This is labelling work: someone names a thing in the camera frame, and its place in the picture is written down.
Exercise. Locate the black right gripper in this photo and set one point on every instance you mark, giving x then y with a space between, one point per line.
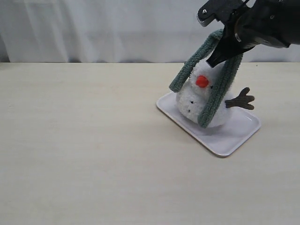
274 23

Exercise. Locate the white plush snowman toy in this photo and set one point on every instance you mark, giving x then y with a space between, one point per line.
195 93

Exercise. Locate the green fuzzy scarf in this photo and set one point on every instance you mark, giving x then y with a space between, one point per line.
224 81

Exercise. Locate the white rectangular plastic tray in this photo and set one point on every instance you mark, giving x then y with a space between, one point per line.
221 141

